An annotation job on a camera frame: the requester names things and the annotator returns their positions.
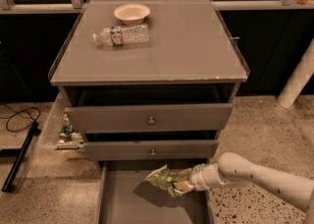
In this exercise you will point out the grey middle drawer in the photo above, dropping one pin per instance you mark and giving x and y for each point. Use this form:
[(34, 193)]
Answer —
[(150, 149)]

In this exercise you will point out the white paper bowl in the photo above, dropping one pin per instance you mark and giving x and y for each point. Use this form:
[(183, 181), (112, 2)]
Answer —
[(132, 13)]

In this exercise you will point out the grey drawer cabinet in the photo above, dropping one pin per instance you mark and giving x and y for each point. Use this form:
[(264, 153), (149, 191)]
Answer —
[(190, 58)]

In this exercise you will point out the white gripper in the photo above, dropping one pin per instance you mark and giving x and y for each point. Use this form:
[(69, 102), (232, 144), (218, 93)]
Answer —
[(196, 179)]

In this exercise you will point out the grey top drawer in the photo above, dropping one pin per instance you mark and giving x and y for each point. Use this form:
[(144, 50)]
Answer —
[(149, 118)]

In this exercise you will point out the grey drawer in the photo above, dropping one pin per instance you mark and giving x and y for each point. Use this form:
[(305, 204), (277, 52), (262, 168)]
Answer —
[(150, 149), (126, 198), (149, 118)]

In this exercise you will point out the green jalapeno chip bag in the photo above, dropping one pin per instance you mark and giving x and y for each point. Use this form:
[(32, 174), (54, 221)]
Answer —
[(163, 179)]

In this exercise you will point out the white cylindrical post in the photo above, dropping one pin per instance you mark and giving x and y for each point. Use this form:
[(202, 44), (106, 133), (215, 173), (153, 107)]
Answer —
[(299, 78)]

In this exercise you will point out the clear plastic storage bin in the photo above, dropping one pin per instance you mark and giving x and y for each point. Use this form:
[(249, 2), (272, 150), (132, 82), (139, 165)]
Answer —
[(56, 133)]

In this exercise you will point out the grey bottom drawer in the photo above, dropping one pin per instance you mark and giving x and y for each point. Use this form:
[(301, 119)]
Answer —
[(126, 198)]

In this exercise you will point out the clear plastic water bottle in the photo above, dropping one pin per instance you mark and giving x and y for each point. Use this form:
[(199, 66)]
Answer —
[(121, 35)]

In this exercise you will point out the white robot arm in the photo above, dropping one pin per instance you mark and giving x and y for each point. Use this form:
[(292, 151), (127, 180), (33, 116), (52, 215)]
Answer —
[(233, 170)]

